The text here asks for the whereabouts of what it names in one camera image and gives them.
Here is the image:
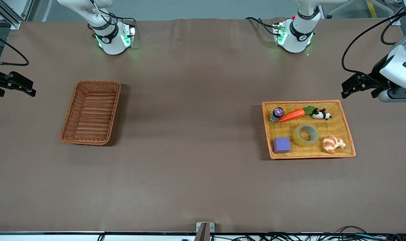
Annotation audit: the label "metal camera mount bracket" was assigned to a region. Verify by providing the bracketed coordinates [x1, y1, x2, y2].
[194, 222, 215, 241]

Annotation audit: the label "purple foam cube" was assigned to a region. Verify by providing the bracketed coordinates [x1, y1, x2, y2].
[273, 137, 291, 154]

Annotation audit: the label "toy croissant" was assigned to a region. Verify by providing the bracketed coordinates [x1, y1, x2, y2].
[323, 136, 346, 154]

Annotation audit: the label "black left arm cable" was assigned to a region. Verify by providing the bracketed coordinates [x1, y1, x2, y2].
[341, 8, 406, 79]

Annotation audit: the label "short black looped cable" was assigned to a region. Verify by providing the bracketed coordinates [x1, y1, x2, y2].
[381, 15, 404, 46]

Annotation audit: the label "brown wicker basket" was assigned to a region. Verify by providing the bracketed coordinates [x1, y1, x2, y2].
[60, 80, 121, 146]

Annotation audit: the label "yellow wicker basket orange rim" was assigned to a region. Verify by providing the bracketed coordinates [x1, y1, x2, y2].
[262, 100, 356, 160]

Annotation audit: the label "clear yellowish tape roll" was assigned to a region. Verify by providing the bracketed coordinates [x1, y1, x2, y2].
[292, 123, 320, 148]

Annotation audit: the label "small bottle with blue cap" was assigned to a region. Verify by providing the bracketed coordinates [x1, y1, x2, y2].
[270, 107, 285, 123]

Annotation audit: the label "tangled black cables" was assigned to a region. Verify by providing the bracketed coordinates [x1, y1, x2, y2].
[210, 226, 406, 241]

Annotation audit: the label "grey floor stand leg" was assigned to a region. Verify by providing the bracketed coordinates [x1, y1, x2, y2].
[370, 0, 395, 17]

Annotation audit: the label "black left base cable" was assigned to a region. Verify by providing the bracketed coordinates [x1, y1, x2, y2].
[245, 17, 279, 36]

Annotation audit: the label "black right base cables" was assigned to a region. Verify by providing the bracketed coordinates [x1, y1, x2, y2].
[88, 0, 137, 31]

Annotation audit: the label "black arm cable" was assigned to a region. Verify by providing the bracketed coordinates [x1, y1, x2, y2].
[0, 30, 30, 66]
[341, 8, 406, 79]

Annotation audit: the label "toy panda figure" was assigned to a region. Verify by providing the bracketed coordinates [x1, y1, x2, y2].
[312, 108, 332, 120]

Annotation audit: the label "orange toy carrot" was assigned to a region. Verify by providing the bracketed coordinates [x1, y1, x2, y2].
[278, 105, 319, 123]

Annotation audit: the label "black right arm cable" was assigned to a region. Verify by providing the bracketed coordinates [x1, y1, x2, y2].
[0, 30, 30, 66]

